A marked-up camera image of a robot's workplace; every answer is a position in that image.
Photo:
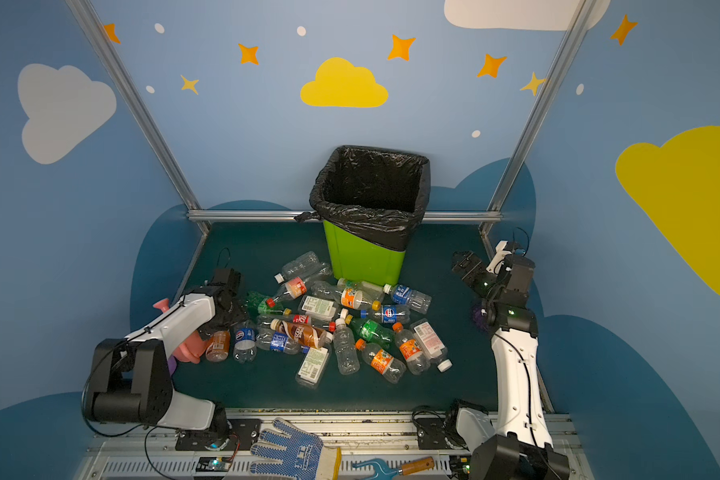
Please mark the brown label drink bottle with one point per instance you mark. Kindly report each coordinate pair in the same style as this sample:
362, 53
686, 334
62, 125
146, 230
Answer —
304, 334

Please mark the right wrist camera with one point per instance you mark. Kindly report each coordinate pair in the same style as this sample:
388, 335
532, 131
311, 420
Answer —
503, 249

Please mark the red coca cola bottle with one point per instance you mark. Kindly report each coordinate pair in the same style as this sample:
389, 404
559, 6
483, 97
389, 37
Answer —
267, 319

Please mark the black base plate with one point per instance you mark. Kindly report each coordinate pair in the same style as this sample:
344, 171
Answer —
240, 434
436, 430

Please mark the pink toy watering can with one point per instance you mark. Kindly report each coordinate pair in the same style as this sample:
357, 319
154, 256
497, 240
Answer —
180, 323

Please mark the pink label square bottle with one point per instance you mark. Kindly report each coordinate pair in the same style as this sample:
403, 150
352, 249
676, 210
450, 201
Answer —
431, 344

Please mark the teal fork wooden handle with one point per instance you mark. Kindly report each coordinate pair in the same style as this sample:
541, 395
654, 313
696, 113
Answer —
382, 471

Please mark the crushed green bottle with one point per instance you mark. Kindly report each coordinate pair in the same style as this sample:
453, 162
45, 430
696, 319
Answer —
257, 304

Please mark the green sprite bottle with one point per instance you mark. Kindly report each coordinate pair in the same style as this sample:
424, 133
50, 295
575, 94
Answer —
370, 331

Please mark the orange fanta bottle upper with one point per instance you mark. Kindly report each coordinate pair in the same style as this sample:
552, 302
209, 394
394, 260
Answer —
415, 358

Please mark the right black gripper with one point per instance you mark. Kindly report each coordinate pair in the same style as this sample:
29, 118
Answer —
467, 267

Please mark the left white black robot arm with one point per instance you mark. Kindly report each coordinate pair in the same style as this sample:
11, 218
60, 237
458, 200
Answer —
130, 379

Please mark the orange fanta bottle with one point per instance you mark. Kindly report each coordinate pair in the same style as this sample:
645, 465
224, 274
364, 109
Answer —
415, 358
383, 362

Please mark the aluminium frame back rail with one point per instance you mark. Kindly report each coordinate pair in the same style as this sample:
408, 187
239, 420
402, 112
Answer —
354, 214

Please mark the square bottle white label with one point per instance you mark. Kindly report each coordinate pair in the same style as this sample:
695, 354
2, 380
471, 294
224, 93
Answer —
313, 366

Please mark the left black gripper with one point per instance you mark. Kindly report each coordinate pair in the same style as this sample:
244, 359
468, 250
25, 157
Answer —
228, 282

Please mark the purple ribbed plastic vase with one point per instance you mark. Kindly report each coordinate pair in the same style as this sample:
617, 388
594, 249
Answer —
480, 315

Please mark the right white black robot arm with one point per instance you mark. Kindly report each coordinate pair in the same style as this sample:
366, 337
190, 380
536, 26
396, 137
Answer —
518, 444

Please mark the blue label water bottle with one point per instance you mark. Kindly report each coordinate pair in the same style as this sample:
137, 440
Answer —
404, 295

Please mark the black bin liner bag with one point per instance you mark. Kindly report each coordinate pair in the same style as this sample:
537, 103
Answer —
374, 178

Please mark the green plastic trash bin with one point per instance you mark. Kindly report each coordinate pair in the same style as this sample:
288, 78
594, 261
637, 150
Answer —
356, 259

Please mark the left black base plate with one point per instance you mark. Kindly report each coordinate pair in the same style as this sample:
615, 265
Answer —
240, 434

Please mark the small pepsi bottle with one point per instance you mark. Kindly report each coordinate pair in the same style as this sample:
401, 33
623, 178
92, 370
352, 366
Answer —
244, 349

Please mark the crushed orange label bottle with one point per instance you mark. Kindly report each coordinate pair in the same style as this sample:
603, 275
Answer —
348, 296

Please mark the pepsi bottle yellow cap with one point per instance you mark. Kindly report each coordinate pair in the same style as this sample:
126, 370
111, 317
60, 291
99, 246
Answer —
388, 314

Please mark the orange fanta bottle lower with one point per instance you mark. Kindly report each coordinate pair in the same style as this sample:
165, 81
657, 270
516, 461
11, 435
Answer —
383, 362

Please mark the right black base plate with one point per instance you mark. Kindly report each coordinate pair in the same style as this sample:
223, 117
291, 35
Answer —
436, 430

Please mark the clear bottle white cap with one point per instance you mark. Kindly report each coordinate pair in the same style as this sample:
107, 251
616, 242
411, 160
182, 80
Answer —
302, 265

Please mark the blue dotted work glove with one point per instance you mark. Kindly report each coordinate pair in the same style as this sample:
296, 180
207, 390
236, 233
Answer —
288, 452

